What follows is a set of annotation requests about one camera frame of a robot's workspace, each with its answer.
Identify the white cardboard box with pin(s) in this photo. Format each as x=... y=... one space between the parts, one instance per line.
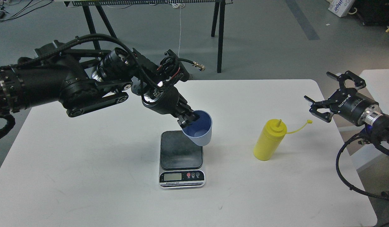
x=342 y=8

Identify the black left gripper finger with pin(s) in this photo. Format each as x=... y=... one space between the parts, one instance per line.
x=187 y=118

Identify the yellow squeeze bottle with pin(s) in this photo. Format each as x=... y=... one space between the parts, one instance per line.
x=271 y=136

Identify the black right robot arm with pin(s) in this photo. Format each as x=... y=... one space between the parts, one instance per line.
x=376 y=134

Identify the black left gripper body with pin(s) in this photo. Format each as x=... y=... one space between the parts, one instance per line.
x=169 y=102

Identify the digital kitchen scale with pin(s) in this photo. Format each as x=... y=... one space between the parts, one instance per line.
x=181 y=162

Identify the blue plastic cup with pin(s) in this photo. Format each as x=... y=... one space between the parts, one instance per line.
x=200 y=131

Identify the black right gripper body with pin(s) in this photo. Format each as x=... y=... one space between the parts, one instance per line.
x=353 y=106

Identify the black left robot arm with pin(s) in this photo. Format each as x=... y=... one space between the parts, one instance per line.
x=90 y=73

